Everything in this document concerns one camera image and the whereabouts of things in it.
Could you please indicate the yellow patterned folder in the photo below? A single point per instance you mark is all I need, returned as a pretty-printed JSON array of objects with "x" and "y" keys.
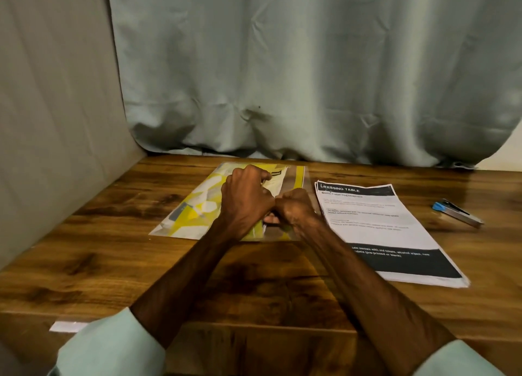
[{"x": 196, "y": 208}]

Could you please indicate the person's right hand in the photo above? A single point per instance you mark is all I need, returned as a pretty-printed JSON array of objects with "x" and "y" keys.
[{"x": 295, "y": 210}]

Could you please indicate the pale green curtain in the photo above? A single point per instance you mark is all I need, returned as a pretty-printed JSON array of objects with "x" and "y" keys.
[{"x": 326, "y": 62}]

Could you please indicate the white paper tag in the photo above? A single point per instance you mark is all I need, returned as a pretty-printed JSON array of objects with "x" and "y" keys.
[{"x": 67, "y": 326}]

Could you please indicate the blue pen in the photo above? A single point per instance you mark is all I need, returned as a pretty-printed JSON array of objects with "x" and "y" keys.
[{"x": 457, "y": 213}]

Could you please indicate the person's right forearm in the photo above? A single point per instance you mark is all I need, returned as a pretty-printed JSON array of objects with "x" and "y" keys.
[{"x": 383, "y": 306}]

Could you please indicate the person's left hand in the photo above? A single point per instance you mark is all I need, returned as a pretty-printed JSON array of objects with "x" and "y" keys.
[{"x": 243, "y": 202}]

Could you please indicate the person's left forearm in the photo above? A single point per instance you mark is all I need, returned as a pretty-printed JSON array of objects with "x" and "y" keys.
[{"x": 155, "y": 306}]

